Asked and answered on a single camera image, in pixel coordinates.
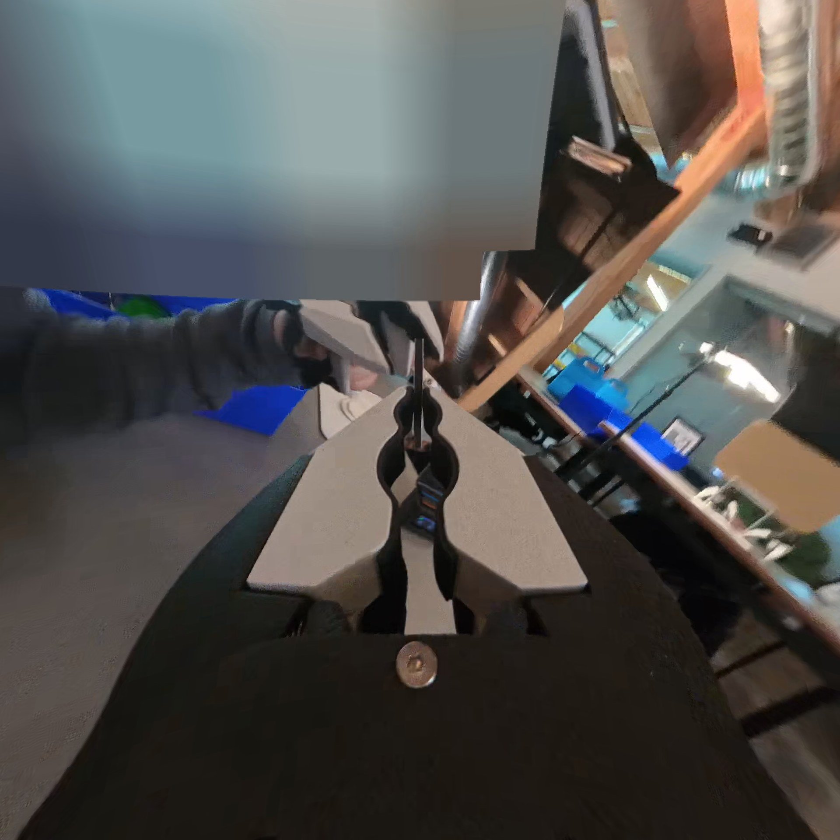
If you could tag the brown top table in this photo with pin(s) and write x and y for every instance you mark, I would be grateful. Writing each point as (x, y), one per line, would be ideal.
(754, 571)
(551, 400)

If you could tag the wall air vent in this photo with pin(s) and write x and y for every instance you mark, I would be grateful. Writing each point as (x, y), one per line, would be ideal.
(804, 244)

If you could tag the dark screen with tan frame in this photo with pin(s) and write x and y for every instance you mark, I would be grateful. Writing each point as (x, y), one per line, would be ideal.
(590, 197)

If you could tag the black wall camera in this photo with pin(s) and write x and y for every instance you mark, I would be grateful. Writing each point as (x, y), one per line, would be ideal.
(749, 234)

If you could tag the green holder with white parts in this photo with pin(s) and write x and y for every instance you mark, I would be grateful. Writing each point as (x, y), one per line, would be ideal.
(794, 551)

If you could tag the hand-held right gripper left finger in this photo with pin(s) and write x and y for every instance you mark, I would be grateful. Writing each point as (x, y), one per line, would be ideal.
(321, 525)

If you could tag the white screen stand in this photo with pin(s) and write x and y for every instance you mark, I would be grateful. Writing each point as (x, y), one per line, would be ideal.
(341, 410)

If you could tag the blue tool case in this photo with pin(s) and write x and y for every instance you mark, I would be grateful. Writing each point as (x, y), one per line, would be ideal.
(584, 380)

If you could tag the studio light on stand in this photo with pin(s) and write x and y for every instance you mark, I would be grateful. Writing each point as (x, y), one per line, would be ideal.
(741, 374)

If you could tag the black square panel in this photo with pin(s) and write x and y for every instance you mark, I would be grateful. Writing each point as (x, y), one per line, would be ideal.
(810, 387)

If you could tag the silver ceiling duct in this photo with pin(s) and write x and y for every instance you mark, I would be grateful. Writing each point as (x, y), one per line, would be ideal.
(791, 98)

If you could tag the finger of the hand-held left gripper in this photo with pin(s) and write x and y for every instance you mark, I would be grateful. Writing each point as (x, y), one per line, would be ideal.
(413, 328)
(341, 334)

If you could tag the glass wall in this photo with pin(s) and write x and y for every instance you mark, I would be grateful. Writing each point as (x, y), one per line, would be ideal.
(722, 328)

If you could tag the thin grey strip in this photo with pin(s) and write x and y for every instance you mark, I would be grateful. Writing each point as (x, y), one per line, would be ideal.
(418, 380)

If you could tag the bright green plastic block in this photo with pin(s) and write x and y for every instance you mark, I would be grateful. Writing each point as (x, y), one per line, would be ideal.
(141, 306)

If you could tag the black battery charging case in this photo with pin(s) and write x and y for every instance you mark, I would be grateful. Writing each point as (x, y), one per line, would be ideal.
(425, 505)

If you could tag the blue storage bin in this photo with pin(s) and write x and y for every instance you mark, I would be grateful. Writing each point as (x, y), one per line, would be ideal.
(262, 407)

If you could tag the framed printed tag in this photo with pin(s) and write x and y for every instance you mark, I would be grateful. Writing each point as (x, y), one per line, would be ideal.
(682, 436)

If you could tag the tan rounded board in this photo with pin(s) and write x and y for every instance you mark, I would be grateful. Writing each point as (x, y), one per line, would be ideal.
(781, 472)

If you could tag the person's left forearm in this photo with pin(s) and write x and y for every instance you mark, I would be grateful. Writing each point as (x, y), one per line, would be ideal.
(131, 367)

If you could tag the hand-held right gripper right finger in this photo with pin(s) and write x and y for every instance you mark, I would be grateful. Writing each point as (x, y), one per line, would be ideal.
(512, 525)

